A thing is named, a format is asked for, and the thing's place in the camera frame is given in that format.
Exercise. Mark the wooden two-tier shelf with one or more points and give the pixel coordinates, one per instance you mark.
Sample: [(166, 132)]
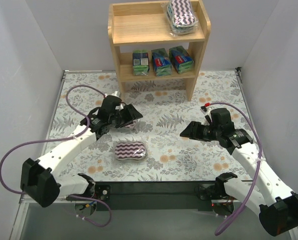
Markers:
[(144, 23)]

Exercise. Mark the pink wavy sponge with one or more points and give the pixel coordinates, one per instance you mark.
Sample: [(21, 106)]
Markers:
[(130, 150), (131, 126), (180, 16)]

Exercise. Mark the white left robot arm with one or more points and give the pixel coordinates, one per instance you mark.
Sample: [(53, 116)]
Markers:
[(40, 178)]

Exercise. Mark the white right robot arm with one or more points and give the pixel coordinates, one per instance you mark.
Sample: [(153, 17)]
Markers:
[(275, 203)]

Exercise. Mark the green blue sponge pack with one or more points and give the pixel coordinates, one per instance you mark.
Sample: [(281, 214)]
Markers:
[(140, 63), (161, 62), (180, 59)]

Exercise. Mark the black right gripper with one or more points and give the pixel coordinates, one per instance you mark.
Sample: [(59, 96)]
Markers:
[(201, 131)]

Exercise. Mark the floral patterned table mat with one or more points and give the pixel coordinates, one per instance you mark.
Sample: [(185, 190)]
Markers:
[(166, 113)]

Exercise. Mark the white cable connector tag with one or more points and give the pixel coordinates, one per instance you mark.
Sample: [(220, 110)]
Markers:
[(116, 94)]

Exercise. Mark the pink wavy sponge top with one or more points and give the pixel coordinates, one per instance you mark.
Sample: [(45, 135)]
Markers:
[(131, 126)]

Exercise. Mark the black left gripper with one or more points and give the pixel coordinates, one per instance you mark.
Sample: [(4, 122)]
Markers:
[(122, 116)]

